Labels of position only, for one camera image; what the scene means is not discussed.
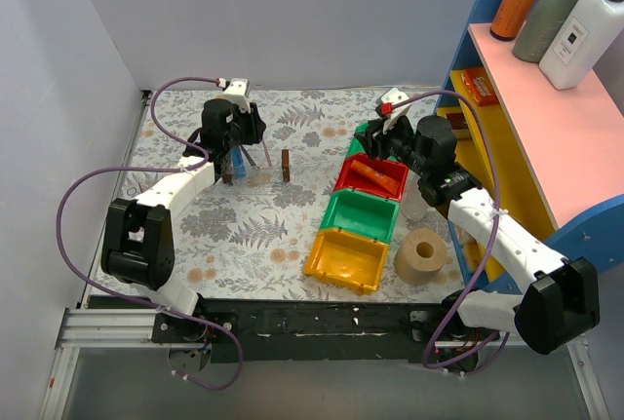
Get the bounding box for red plastic bin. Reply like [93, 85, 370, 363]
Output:
[333, 153, 410, 202]

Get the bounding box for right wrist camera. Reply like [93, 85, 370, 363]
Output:
[376, 88, 411, 134]

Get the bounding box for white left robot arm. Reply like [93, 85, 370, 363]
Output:
[101, 96, 266, 342]

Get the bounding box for orange soap box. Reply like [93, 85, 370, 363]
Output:
[461, 67, 499, 106]

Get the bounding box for clear plastic cup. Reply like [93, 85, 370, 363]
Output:
[401, 175, 429, 221]

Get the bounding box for blue toothpaste tube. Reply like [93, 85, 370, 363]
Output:
[230, 146, 246, 179]

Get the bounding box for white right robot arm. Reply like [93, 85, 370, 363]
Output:
[355, 115, 600, 355]

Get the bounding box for green plastic bin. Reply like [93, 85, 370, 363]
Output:
[345, 122, 369, 158]
[320, 189, 400, 244]

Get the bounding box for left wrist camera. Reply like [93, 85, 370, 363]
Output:
[216, 78, 252, 113]

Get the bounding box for red white small box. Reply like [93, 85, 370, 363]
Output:
[445, 111, 471, 139]

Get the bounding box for yellow plastic bin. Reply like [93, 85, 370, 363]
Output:
[303, 228, 389, 294]

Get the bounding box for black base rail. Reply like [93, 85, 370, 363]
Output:
[150, 295, 501, 367]

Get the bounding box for green plastic bin far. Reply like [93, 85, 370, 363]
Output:
[345, 122, 369, 158]

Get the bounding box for clear glass tray brown handles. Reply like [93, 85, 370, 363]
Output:
[221, 149, 293, 187]

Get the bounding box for grey pump bottle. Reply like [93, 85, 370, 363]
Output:
[512, 0, 578, 63]

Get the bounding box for blue shelf unit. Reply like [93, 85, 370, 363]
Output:
[436, 0, 623, 272]

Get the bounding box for toilet paper roll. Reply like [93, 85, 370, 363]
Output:
[394, 228, 449, 286]

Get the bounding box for white square bottle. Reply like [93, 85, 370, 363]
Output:
[538, 0, 623, 90]

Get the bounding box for orange toothpaste tube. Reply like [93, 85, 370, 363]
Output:
[351, 160, 399, 194]

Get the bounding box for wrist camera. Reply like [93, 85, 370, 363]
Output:
[216, 78, 252, 113]
[376, 88, 411, 134]

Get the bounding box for packaged toothbrush on table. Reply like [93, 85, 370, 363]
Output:
[121, 184, 142, 200]

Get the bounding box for green plastic bin near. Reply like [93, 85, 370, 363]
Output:
[320, 189, 400, 244]

